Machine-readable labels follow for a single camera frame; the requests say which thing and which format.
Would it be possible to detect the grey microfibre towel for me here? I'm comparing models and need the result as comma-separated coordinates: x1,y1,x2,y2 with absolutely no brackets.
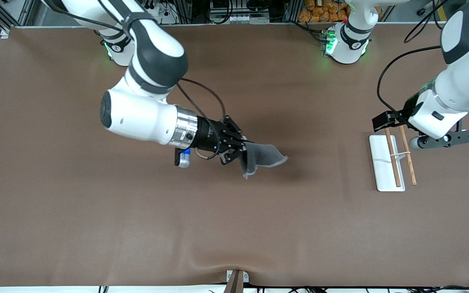
238,142,289,179

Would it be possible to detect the brown table mat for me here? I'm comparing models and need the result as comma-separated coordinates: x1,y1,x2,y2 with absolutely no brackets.
0,24,469,287

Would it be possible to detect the white connector strip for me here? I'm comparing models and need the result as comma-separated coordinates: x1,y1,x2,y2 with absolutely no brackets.
230,14,259,24

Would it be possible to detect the orange snack bags pile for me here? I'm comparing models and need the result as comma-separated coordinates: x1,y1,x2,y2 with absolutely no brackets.
298,0,351,23

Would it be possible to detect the black electronics box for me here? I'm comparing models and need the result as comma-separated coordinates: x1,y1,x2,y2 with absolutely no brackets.
210,0,288,23

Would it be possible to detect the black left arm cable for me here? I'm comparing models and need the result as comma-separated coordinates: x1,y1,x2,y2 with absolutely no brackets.
377,0,449,122

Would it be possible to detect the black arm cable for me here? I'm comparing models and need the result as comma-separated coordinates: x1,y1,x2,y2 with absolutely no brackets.
377,0,449,122
175,77,227,160

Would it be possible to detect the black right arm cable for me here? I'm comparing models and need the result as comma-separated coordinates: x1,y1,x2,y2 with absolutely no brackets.
175,77,227,160

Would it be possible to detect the metal table clamp bracket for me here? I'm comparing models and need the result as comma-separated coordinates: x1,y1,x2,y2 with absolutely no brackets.
226,269,250,293

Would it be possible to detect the aluminium frame profile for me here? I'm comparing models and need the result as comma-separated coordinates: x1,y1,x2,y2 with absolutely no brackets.
0,0,35,38

